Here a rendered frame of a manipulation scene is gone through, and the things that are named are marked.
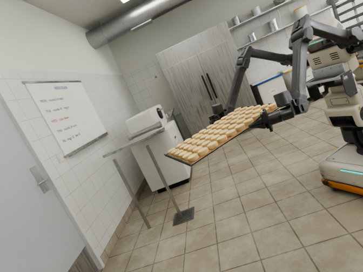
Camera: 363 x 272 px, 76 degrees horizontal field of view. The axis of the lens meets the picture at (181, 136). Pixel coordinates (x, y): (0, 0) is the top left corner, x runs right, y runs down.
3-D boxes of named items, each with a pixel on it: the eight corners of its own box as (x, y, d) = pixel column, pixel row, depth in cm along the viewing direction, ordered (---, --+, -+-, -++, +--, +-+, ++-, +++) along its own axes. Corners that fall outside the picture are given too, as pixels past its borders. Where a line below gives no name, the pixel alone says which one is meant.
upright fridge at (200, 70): (254, 118, 530) (221, 29, 492) (265, 126, 442) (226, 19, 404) (197, 141, 553) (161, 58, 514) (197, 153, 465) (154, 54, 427)
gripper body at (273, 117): (269, 133, 108) (285, 127, 104) (260, 113, 106) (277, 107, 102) (269, 128, 113) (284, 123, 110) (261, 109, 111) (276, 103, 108)
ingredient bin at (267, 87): (269, 120, 465) (256, 84, 450) (260, 116, 527) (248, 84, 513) (295, 109, 458) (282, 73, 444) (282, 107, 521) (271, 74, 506)
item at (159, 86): (181, 112, 545) (163, 72, 526) (181, 113, 539) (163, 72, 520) (165, 119, 551) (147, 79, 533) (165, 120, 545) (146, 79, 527)
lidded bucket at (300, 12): (306, 17, 475) (303, 6, 471) (311, 14, 452) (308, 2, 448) (294, 22, 479) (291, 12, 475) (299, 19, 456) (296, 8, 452)
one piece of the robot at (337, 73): (323, 95, 174) (314, 68, 170) (363, 90, 148) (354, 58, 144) (308, 104, 169) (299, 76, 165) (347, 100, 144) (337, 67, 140)
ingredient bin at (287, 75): (301, 108, 455) (288, 70, 441) (288, 104, 517) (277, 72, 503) (328, 96, 447) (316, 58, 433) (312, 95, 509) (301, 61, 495)
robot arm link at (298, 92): (314, 28, 112) (296, 40, 122) (306, 24, 110) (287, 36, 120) (311, 113, 103) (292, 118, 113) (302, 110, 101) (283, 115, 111)
